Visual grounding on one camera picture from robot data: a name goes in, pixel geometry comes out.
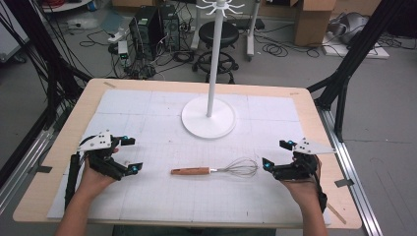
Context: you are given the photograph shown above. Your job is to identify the black round stool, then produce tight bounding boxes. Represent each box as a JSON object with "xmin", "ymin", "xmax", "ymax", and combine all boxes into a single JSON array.
[{"xmin": 192, "ymin": 21, "xmax": 241, "ymax": 85}]

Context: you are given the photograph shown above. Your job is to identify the aluminium rail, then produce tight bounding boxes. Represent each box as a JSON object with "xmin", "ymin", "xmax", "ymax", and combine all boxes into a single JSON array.
[
  {"xmin": 318, "ymin": 107, "xmax": 384, "ymax": 236},
  {"xmin": 0, "ymin": 127, "xmax": 56, "ymax": 215}
]

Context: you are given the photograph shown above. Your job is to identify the wooden handled wire whisk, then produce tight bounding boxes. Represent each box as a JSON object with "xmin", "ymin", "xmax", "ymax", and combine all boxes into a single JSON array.
[{"xmin": 170, "ymin": 157, "xmax": 260, "ymax": 178}]

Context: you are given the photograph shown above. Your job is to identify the white power strip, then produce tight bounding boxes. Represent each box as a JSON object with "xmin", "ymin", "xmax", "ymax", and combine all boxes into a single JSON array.
[{"xmin": 107, "ymin": 27, "xmax": 131, "ymax": 44}]

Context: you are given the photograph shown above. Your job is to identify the grey tape piece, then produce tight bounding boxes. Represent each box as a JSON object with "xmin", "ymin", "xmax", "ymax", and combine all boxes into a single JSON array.
[{"xmin": 333, "ymin": 178, "xmax": 356, "ymax": 189}]

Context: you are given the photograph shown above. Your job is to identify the black sleeved cable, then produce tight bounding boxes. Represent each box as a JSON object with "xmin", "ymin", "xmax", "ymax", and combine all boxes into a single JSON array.
[
  {"xmin": 64, "ymin": 152, "xmax": 82, "ymax": 210},
  {"xmin": 313, "ymin": 154, "xmax": 328, "ymax": 214}
]

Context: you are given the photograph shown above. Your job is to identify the white hook stand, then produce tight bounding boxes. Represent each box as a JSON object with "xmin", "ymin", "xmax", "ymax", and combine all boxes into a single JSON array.
[{"xmin": 180, "ymin": 0, "xmax": 246, "ymax": 140}]

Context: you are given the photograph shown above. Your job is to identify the white round table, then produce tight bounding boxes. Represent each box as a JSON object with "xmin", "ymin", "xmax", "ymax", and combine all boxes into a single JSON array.
[{"xmin": 41, "ymin": 0, "xmax": 93, "ymax": 14}]

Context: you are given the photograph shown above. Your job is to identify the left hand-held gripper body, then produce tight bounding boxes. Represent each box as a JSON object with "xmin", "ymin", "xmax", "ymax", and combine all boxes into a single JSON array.
[{"xmin": 77, "ymin": 130, "xmax": 130, "ymax": 182}]

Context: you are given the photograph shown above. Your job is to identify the grey rounded appliance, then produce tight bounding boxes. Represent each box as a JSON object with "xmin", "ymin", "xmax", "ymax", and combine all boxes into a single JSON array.
[{"xmin": 328, "ymin": 12, "xmax": 371, "ymax": 45}]

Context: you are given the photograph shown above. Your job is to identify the tall cardboard box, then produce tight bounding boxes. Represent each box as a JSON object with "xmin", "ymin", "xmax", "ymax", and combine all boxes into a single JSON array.
[{"xmin": 292, "ymin": 0, "xmax": 337, "ymax": 47}]

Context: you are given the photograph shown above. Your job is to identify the black computer tower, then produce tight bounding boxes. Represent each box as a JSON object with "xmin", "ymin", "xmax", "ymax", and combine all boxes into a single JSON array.
[
  {"xmin": 128, "ymin": 5, "xmax": 162, "ymax": 62},
  {"xmin": 158, "ymin": 4, "xmax": 182, "ymax": 52}
]

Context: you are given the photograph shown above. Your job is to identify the white adapter box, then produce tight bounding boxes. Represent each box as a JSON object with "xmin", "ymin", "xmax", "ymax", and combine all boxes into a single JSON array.
[{"xmin": 117, "ymin": 40, "xmax": 130, "ymax": 61}]

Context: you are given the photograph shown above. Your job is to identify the coiled black cable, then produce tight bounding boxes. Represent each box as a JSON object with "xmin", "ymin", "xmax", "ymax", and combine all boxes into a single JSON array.
[{"xmin": 261, "ymin": 42, "xmax": 290, "ymax": 59}]

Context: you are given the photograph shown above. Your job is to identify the white flat board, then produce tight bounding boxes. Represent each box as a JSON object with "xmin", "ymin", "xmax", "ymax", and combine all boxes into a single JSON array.
[{"xmin": 320, "ymin": 31, "xmax": 391, "ymax": 61}]

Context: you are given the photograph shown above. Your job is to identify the person's right hand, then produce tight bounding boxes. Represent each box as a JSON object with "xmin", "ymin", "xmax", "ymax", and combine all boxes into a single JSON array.
[{"xmin": 280, "ymin": 155, "xmax": 323, "ymax": 208}]

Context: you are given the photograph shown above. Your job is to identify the black metal frame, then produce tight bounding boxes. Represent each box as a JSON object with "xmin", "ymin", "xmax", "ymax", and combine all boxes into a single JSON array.
[
  {"xmin": 307, "ymin": 0, "xmax": 409, "ymax": 143},
  {"xmin": 0, "ymin": 0, "xmax": 94, "ymax": 185}
]

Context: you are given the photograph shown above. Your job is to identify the thin wooden stick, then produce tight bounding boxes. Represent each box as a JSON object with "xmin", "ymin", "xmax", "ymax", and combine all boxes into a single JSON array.
[{"xmin": 327, "ymin": 203, "xmax": 347, "ymax": 226}]

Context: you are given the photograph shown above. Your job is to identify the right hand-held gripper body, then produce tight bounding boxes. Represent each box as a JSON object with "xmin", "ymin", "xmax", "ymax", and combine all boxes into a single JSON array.
[{"xmin": 272, "ymin": 137, "xmax": 338, "ymax": 182}]

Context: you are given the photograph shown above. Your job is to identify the person's left hand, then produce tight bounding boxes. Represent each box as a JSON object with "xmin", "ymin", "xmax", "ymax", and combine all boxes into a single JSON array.
[{"xmin": 79, "ymin": 147, "xmax": 120, "ymax": 199}]

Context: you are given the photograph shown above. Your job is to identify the white grid mat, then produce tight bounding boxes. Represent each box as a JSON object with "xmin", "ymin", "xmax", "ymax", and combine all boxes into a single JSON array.
[{"xmin": 46, "ymin": 88, "xmax": 332, "ymax": 227}]

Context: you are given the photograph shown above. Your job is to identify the white stand leg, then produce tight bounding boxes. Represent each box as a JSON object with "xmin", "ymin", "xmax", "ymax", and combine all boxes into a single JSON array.
[{"xmin": 245, "ymin": 0, "xmax": 262, "ymax": 62}]

